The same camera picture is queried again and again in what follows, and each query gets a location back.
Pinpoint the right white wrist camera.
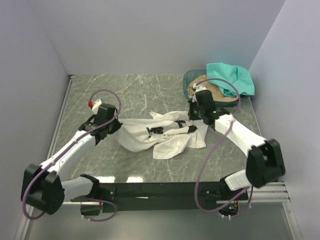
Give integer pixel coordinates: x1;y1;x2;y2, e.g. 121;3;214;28
192;83;207;93

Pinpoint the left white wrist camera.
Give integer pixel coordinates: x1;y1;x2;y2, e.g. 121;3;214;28
88;99;102;114

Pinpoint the white printed t shirt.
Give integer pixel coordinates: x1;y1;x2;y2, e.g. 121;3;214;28
115;111;208;160

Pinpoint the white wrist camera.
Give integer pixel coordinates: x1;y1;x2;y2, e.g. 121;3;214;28
192;83;207;93
88;99;102;114

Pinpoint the black base crossbar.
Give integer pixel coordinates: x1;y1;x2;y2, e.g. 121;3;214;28
96;181;240;211

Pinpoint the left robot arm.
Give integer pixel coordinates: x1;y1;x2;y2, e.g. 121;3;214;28
20;103;122;215

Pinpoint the teal plastic laundry basket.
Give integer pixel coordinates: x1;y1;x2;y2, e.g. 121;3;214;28
183;69;250;109

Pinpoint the teal t shirt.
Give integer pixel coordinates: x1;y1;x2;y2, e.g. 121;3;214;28
206;62;255;97

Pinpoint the beige t shirt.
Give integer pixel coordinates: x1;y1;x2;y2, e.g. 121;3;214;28
187;74;239;103

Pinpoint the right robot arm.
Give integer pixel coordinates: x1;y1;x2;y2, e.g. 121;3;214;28
188;90;286;200

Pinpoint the aluminium frame rail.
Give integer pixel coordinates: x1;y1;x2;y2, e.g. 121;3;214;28
24;182;291;205

